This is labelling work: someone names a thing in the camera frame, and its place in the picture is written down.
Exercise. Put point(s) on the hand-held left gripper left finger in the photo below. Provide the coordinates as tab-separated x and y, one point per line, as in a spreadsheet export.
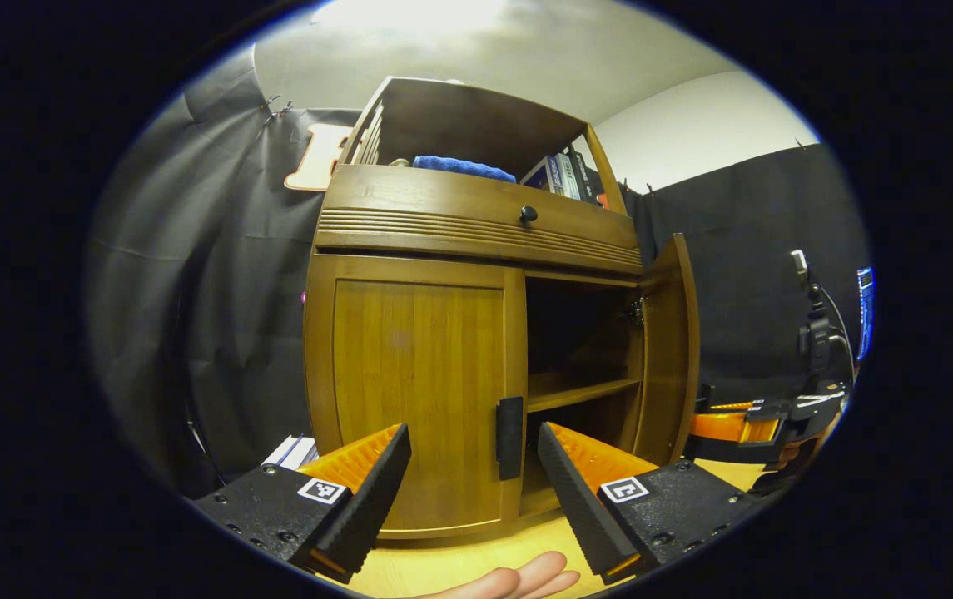
372	499

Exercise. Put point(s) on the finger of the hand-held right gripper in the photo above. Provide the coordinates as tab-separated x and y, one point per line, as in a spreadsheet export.
726	407
734	426

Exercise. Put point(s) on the wooden cabinet door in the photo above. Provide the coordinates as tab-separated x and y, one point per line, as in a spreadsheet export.
418	374
667	358

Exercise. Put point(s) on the blue folded towel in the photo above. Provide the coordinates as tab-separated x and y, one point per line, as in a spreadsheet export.
459	166

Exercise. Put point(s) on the grey spine book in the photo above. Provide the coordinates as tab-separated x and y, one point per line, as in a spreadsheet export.
566	176

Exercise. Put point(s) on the inner wooden cabinet shelf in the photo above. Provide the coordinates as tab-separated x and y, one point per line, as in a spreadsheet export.
576	391

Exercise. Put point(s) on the wooden drawer with black knob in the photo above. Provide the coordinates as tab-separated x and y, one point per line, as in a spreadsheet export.
443	195

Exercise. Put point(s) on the metal cloth clip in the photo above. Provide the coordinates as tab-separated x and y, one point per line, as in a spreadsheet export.
268	104
285	110

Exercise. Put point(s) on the thin metal stand leg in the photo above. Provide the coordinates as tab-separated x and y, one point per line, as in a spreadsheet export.
205	453

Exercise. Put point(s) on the wooden double-door shoe cabinet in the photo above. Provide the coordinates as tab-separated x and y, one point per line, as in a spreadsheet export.
476	125

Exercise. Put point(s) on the computer monitor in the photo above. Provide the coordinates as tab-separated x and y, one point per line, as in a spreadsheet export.
865	312

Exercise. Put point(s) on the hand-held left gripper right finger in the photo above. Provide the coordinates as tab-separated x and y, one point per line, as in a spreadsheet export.
580	507

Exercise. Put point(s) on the blue spine book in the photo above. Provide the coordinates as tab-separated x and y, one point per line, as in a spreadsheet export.
538	176

